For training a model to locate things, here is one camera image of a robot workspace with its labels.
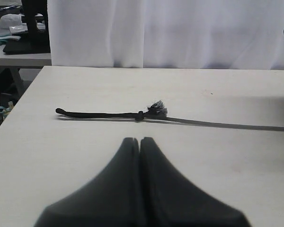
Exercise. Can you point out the white cap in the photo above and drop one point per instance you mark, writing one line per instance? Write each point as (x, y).
(10, 20)

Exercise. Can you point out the white side table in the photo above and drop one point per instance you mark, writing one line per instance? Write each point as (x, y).
(22, 61)

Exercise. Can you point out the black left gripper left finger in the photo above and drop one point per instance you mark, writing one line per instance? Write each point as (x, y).
(112, 199)

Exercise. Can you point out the white curtain backdrop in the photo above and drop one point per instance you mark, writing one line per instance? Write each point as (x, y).
(192, 34)

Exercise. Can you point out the black monitor stand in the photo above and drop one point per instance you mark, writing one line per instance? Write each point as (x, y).
(35, 40)

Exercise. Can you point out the teal and white cloth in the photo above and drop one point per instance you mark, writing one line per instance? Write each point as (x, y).
(4, 39)

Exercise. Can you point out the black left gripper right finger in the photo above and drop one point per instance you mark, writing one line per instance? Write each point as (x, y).
(171, 200)

